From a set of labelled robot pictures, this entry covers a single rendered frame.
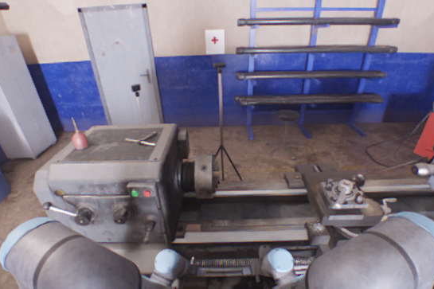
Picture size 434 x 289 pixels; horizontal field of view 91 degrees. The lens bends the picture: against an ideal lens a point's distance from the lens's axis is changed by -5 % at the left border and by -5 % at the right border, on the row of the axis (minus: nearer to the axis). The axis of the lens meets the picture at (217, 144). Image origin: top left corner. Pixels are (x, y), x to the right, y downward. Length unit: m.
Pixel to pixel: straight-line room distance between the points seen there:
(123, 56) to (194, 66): 1.23
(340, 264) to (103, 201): 1.00
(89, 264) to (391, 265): 0.49
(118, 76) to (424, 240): 4.36
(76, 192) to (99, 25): 3.51
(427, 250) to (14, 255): 0.72
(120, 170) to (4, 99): 3.39
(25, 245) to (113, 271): 0.17
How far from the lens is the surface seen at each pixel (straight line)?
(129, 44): 4.27
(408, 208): 2.06
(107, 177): 1.12
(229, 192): 1.57
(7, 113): 4.42
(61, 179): 1.23
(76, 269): 0.47
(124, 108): 4.62
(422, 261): 0.52
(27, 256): 0.53
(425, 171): 1.75
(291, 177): 1.72
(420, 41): 5.36
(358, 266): 0.47
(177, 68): 4.17
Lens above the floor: 1.90
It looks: 30 degrees down
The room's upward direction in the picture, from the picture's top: 2 degrees counter-clockwise
